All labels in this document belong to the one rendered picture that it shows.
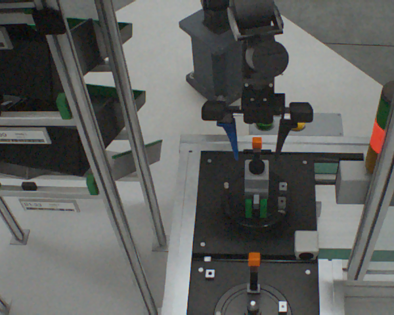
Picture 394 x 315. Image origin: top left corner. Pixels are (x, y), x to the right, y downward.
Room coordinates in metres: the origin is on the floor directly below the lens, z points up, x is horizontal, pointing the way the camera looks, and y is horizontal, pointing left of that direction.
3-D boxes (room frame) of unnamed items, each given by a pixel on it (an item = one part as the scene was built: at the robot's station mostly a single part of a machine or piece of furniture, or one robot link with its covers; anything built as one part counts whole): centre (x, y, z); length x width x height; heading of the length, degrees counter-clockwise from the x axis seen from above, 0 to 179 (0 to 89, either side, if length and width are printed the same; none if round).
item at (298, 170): (0.66, -0.11, 0.96); 0.24 x 0.24 x 0.02; 80
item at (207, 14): (1.10, -0.09, 1.09); 0.07 x 0.07 x 0.06; 33
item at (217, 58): (1.10, -0.10, 0.96); 0.15 x 0.15 x 0.20; 33
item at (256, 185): (0.65, -0.11, 1.06); 0.08 x 0.04 x 0.07; 170
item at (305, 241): (0.54, -0.19, 0.97); 0.05 x 0.05 x 0.04; 80
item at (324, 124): (0.85, -0.23, 0.93); 0.21 x 0.07 x 0.06; 80
